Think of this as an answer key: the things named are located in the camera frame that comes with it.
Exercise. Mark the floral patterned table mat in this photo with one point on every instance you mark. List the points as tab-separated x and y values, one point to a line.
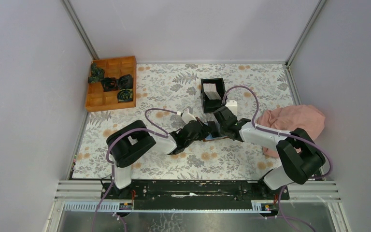
165	89

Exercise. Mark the brown leather card holder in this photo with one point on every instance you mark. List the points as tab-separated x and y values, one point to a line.
216	132

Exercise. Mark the stack of credit cards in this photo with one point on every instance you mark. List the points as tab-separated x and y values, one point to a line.
210	90

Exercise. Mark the orange wooden compartment tray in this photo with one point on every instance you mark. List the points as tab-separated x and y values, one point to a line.
97	99

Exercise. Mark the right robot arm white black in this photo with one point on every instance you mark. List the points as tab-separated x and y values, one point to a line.
300	157

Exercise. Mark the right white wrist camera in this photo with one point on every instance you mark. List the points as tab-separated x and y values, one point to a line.
232	105

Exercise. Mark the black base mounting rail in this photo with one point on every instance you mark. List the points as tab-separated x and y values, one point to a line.
193	194

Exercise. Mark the black card box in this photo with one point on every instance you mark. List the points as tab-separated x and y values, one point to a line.
208	105

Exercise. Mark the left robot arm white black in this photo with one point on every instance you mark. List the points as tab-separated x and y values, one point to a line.
127	145

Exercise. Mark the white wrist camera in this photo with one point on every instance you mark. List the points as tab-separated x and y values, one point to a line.
232	105
187	115

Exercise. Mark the pink crumpled cloth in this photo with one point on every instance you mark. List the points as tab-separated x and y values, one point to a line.
289	118

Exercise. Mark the green black rolled sock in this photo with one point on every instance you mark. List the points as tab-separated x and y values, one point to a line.
125	95

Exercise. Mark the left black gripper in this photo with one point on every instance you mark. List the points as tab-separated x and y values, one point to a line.
204	131

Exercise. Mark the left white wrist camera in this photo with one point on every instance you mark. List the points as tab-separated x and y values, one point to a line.
187	115

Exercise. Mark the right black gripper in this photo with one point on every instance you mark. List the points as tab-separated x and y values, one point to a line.
221	126

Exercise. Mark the black rolled sock right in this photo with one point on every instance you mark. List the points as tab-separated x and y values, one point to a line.
125	82

